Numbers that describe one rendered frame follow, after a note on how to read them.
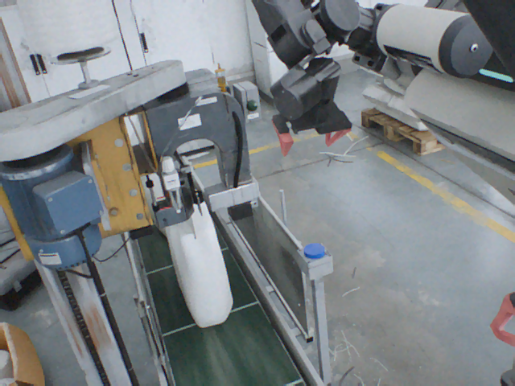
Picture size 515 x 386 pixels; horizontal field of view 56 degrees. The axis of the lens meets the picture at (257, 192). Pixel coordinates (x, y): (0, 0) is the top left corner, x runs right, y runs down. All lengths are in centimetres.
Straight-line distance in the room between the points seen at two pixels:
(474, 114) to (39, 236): 86
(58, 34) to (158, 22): 301
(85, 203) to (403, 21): 67
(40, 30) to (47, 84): 300
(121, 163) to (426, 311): 170
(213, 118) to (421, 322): 154
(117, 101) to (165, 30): 289
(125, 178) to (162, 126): 16
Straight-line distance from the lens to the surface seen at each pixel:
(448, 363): 228
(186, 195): 133
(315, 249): 142
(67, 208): 100
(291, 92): 78
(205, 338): 189
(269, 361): 176
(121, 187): 128
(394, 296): 255
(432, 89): 89
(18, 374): 232
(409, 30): 66
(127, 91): 113
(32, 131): 99
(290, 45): 84
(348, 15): 89
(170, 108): 122
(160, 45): 398
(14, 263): 310
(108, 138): 123
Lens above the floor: 169
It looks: 29 degrees down
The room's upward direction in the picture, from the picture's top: 8 degrees counter-clockwise
